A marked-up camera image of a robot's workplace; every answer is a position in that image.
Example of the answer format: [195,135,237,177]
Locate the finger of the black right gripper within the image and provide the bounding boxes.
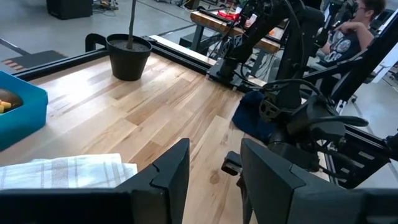
[237,177,254,224]

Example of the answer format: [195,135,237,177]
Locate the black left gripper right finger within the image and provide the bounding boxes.
[240,138,398,224]

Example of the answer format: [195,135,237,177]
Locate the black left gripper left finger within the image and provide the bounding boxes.
[0,138,191,224]

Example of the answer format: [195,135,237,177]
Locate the small yellow toy pepper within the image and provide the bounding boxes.
[0,99,12,114]

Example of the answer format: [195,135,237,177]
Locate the brown toy kiwi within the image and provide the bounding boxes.
[0,88,24,115]

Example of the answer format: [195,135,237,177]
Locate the teal plastic tupperware container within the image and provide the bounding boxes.
[0,70,49,152]

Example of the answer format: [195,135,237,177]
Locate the dark navy cloth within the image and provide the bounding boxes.
[231,90,280,144]

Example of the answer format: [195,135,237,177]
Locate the white plaid kitchen towel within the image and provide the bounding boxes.
[0,152,139,191]

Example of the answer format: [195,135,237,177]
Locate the background robot workbench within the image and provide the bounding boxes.
[189,7,282,54]

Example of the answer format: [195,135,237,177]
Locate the leafy green plant black pot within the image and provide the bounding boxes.
[106,0,154,82]

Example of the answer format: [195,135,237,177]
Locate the black striped-edge floor mat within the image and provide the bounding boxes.
[1,49,68,72]

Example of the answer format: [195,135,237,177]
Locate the person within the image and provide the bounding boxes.
[319,0,389,68]

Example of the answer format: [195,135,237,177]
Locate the black cabinet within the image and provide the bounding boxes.
[46,0,94,21]

